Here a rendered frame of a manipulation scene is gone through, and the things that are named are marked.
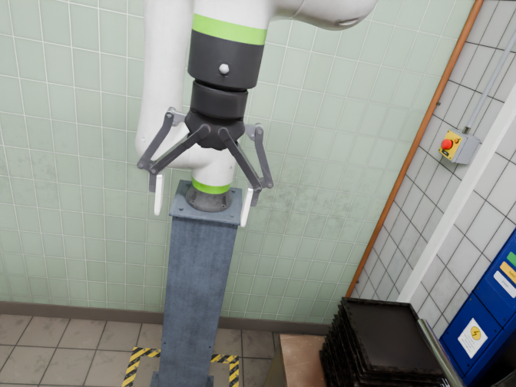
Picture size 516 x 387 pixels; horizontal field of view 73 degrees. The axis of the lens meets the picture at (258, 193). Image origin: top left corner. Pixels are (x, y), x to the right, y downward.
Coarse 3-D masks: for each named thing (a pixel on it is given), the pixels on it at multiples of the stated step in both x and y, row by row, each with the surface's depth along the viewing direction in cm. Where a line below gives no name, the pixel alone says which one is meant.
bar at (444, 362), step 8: (424, 320) 88; (424, 328) 86; (424, 336) 85; (432, 336) 84; (432, 344) 82; (440, 344) 82; (432, 352) 81; (440, 352) 80; (440, 360) 79; (448, 360) 78; (440, 368) 79; (448, 368) 77; (448, 376) 76; (456, 376) 75; (456, 384) 74; (464, 384) 74
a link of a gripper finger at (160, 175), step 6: (162, 174) 51; (162, 180) 52; (156, 186) 51; (162, 186) 53; (156, 192) 52; (162, 192) 54; (156, 198) 52; (162, 198) 55; (156, 204) 53; (156, 210) 53
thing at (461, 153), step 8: (448, 136) 130; (456, 136) 126; (464, 136) 124; (472, 136) 126; (456, 144) 125; (464, 144) 124; (472, 144) 124; (440, 152) 134; (448, 152) 129; (456, 152) 126; (464, 152) 126; (472, 152) 126; (456, 160) 127; (464, 160) 127
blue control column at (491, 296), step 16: (496, 256) 108; (480, 288) 112; (480, 304) 112; (496, 304) 106; (464, 320) 117; (480, 320) 111; (512, 320) 100; (448, 336) 123; (448, 352) 122; (464, 352) 115; (480, 352) 109; (464, 368) 115; (480, 368) 111
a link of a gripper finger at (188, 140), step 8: (200, 128) 47; (208, 128) 47; (184, 136) 50; (192, 136) 48; (200, 136) 47; (176, 144) 50; (184, 144) 48; (192, 144) 48; (168, 152) 50; (176, 152) 49; (160, 160) 50; (168, 160) 50; (152, 168) 50; (160, 168) 50
